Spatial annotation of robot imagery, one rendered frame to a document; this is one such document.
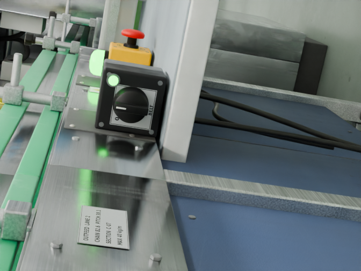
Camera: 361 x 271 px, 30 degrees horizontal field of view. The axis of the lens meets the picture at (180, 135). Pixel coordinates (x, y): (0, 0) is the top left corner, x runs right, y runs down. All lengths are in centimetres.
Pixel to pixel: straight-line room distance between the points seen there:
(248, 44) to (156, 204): 189
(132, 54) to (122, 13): 50
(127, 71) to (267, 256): 33
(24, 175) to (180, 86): 23
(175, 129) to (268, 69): 170
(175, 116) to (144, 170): 13
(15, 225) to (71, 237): 5
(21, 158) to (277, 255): 31
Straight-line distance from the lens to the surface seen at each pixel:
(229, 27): 247
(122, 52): 112
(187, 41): 81
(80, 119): 89
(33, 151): 79
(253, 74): 251
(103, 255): 51
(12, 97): 100
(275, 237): 67
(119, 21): 162
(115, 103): 82
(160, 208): 62
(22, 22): 255
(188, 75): 82
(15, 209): 55
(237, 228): 67
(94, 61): 114
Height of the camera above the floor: 85
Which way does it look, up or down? 8 degrees down
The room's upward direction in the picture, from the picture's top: 81 degrees counter-clockwise
